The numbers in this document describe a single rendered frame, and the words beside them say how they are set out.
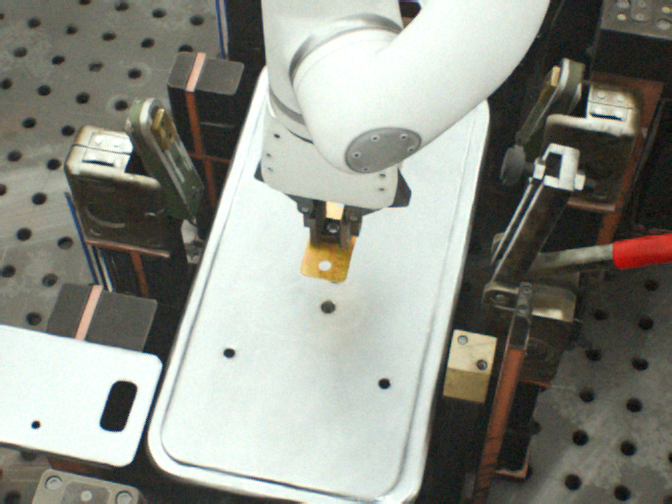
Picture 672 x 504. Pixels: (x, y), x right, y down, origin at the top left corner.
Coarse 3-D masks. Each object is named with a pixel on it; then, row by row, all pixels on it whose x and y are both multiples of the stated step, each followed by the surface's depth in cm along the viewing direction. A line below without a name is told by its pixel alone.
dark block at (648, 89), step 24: (624, 0) 112; (648, 0) 112; (600, 24) 111; (624, 24) 110; (648, 24) 110; (600, 48) 112; (624, 48) 112; (648, 48) 111; (600, 72) 115; (624, 72) 114; (648, 72) 114; (648, 96) 117; (648, 120) 120; (624, 192) 130; (600, 240) 138
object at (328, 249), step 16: (336, 208) 107; (336, 224) 105; (320, 240) 105; (336, 240) 105; (352, 240) 105; (304, 256) 105; (320, 256) 105; (336, 256) 104; (304, 272) 104; (320, 272) 104; (336, 272) 104
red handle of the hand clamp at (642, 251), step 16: (624, 240) 99; (640, 240) 98; (656, 240) 97; (544, 256) 102; (560, 256) 101; (576, 256) 101; (592, 256) 100; (608, 256) 99; (624, 256) 98; (640, 256) 97; (656, 256) 97; (528, 272) 103; (544, 272) 102; (560, 272) 102; (576, 272) 101
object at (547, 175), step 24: (552, 144) 92; (504, 168) 92; (528, 168) 92; (552, 168) 93; (576, 168) 91; (528, 192) 97; (552, 192) 91; (576, 192) 92; (528, 216) 94; (552, 216) 94; (504, 240) 103; (528, 240) 97; (504, 264) 101; (528, 264) 100
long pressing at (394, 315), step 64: (256, 128) 120; (256, 192) 116; (448, 192) 116; (256, 256) 113; (384, 256) 113; (448, 256) 112; (192, 320) 110; (256, 320) 110; (320, 320) 110; (384, 320) 110; (448, 320) 109; (192, 384) 107; (256, 384) 107; (320, 384) 107; (192, 448) 104; (256, 448) 104; (320, 448) 104; (384, 448) 104
